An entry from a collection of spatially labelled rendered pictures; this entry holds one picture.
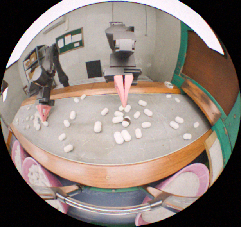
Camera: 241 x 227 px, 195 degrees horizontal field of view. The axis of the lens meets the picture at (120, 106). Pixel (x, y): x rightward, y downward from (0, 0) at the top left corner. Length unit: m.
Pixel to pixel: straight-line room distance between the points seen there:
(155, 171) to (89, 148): 0.18
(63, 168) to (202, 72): 0.68
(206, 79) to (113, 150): 0.54
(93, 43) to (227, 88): 2.37
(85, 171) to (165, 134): 0.25
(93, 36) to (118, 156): 2.33
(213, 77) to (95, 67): 2.29
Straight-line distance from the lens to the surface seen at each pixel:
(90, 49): 2.26
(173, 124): 0.27
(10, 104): 4.85
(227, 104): 0.47
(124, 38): 0.15
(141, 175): 0.18
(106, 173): 0.18
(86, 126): 0.25
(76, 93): 0.43
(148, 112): 0.26
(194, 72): 0.55
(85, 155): 0.22
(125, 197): 0.29
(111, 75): 0.18
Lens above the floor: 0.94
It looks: 44 degrees down
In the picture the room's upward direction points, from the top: straight up
